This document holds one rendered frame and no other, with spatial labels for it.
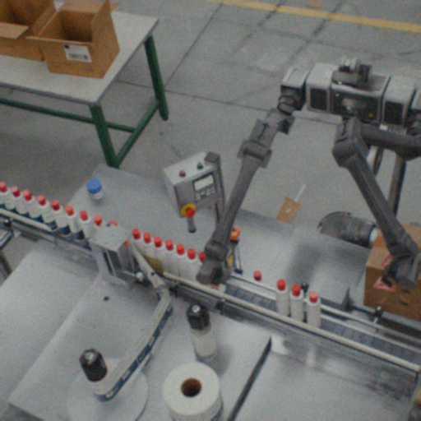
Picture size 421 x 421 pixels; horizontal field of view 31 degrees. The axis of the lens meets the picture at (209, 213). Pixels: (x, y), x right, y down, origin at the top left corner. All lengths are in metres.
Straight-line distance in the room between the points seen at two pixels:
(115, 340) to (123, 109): 2.59
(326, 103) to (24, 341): 1.55
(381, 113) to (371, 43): 2.75
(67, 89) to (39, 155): 0.94
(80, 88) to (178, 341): 1.85
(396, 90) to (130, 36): 2.14
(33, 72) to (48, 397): 2.17
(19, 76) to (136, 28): 0.76
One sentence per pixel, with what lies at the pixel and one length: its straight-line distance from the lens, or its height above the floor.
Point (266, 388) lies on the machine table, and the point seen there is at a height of 0.83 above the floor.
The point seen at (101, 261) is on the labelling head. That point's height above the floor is 1.03.
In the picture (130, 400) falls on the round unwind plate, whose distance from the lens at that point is 2.87.
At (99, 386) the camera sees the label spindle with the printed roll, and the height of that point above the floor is 1.03.
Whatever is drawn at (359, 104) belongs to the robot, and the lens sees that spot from 2.88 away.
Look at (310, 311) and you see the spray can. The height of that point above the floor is 1.01.
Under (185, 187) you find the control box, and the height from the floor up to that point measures 1.44.
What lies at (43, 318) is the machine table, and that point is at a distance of 3.24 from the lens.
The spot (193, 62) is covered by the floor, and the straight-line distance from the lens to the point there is 5.60.
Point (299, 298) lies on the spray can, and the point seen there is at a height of 1.04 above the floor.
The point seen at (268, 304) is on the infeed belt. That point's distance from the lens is 3.02.
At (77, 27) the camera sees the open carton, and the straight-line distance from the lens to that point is 4.54.
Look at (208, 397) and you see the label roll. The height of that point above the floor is 1.02.
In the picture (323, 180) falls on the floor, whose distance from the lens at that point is 4.63.
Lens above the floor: 3.39
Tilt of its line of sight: 49 degrees down
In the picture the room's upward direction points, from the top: 10 degrees counter-clockwise
